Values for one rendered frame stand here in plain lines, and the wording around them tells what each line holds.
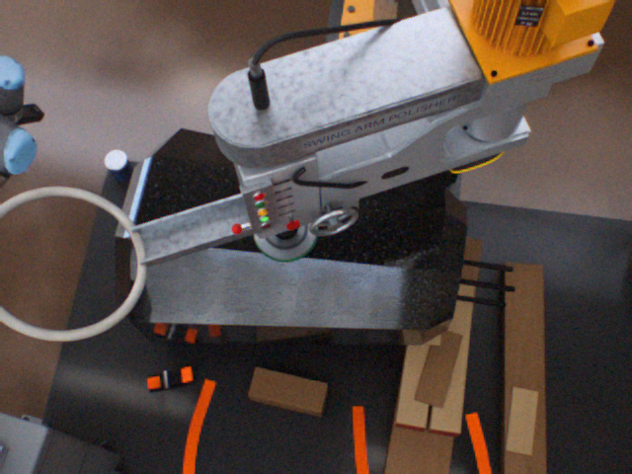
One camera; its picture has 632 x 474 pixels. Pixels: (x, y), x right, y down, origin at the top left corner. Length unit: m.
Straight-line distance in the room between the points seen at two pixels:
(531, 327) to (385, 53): 1.72
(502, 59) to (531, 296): 1.64
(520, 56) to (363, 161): 0.50
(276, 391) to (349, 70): 1.64
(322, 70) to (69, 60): 2.40
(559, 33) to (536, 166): 2.01
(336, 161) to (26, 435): 1.28
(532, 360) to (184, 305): 1.42
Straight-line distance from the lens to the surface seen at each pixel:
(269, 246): 2.66
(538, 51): 2.04
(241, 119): 1.93
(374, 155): 2.21
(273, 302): 2.80
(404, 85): 1.97
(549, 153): 3.86
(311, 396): 3.26
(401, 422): 3.16
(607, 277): 3.68
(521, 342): 3.41
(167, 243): 2.50
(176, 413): 3.44
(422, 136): 2.18
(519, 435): 3.32
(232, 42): 4.10
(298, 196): 2.20
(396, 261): 2.70
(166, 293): 2.87
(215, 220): 2.51
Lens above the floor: 3.35
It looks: 69 degrees down
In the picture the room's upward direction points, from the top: 5 degrees counter-clockwise
